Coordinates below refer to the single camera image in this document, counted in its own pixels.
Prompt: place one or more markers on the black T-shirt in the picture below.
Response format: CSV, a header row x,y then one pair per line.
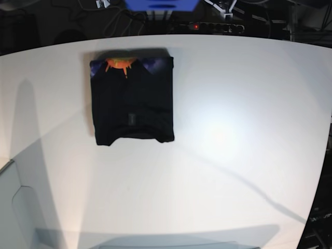
x,y
132,98

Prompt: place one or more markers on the black power strip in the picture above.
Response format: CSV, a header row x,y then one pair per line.
x,y
215,28

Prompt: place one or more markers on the blue plastic box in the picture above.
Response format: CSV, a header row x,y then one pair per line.
x,y
173,5

